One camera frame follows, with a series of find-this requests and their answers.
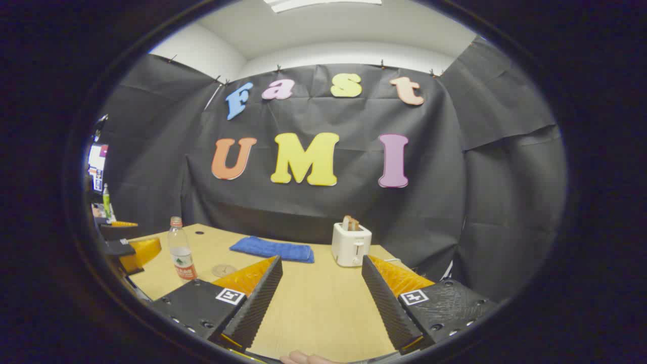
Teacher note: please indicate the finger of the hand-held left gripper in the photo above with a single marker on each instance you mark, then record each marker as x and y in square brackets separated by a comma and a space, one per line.
[139, 252]
[119, 231]

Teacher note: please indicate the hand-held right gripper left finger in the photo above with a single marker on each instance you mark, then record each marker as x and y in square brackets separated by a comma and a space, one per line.
[252, 303]

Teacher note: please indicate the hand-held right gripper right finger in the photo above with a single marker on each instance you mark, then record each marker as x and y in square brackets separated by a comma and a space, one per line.
[389, 303]

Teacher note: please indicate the clear plastic water bottle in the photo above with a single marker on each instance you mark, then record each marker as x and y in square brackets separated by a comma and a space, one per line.
[182, 253]

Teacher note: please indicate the round wooden coaster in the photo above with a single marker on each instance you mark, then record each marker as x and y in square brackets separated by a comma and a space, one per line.
[224, 270]

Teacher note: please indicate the green bottle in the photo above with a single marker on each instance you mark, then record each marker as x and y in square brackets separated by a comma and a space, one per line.
[106, 202]

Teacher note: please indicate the folded blue towel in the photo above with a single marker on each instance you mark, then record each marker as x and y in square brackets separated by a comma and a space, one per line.
[273, 249]

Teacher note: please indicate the white toaster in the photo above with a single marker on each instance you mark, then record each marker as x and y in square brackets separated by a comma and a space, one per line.
[350, 245]

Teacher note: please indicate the computer monitor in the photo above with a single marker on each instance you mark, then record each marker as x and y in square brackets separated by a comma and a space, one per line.
[97, 159]

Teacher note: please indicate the brown bread slice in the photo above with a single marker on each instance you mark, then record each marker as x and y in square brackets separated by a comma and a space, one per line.
[355, 225]

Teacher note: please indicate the pale bread slice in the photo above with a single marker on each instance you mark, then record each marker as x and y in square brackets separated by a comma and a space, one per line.
[347, 222]

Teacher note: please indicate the black backdrop cloth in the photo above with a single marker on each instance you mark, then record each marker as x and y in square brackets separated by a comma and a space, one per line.
[354, 202]

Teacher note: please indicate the white rod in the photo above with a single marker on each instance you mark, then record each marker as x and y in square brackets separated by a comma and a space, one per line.
[213, 96]

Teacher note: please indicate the ceiling light panel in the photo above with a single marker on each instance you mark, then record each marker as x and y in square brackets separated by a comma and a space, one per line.
[323, 2]

